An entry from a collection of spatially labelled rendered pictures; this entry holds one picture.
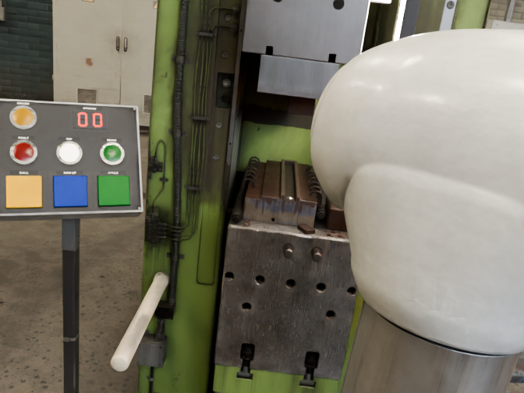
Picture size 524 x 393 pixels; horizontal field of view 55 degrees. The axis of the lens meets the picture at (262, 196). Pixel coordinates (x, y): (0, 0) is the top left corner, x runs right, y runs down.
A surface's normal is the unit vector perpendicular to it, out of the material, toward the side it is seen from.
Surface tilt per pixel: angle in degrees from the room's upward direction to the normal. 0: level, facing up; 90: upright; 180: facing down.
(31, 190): 60
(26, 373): 0
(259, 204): 90
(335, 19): 90
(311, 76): 90
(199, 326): 90
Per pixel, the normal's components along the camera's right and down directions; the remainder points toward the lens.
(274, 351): -0.04, 0.31
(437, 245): -0.64, 0.16
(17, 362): 0.11, -0.94
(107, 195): 0.39, -0.18
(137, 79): 0.18, 0.33
